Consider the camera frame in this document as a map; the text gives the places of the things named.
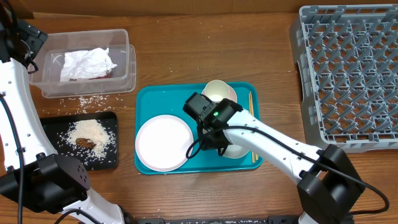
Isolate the left wooden chopstick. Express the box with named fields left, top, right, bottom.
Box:
left=248, top=92, right=257, bottom=164

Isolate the grey dishwasher rack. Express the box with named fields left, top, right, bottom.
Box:
left=290, top=4, right=397, bottom=153

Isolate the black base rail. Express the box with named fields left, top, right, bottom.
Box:
left=132, top=215, right=299, bottom=224

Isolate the wooden chopstick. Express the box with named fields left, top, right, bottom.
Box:
left=248, top=92, right=257, bottom=164
left=249, top=91, right=259, bottom=162

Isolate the red snack wrapper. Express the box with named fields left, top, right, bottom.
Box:
left=69, top=73, right=111, bottom=81

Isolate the right wooden chopstick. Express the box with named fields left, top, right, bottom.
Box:
left=249, top=91, right=259, bottom=162

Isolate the brown food scrap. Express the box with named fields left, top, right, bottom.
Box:
left=75, top=138, right=96, bottom=149

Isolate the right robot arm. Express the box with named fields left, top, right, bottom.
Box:
left=183, top=93, right=365, bottom=223

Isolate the small white saucer bowl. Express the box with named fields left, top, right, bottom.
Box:
left=200, top=83, right=239, bottom=105

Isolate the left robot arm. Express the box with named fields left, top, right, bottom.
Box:
left=1, top=1, right=133, bottom=223

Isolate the clear plastic bin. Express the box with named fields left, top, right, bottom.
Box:
left=29, top=29, right=137, bottom=98

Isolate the large white plate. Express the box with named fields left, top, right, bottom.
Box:
left=135, top=114, right=193, bottom=172

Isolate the teal serving tray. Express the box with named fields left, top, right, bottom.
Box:
left=136, top=82, right=264, bottom=174

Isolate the white napkin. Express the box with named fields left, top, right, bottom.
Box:
left=60, top=48, right=118, bottom=82

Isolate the white cup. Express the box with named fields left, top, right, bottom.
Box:
left=203, top=80, right=230, bottom=103

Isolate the grey bowl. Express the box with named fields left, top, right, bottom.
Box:
left=223, top=144, right=249, bottom=159

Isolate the black tray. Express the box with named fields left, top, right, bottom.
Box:
left=40, top=111, right=118, bottom=170

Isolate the pile of white rice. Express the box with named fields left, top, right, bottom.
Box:
left=57, top=119, right=116, bottom=162

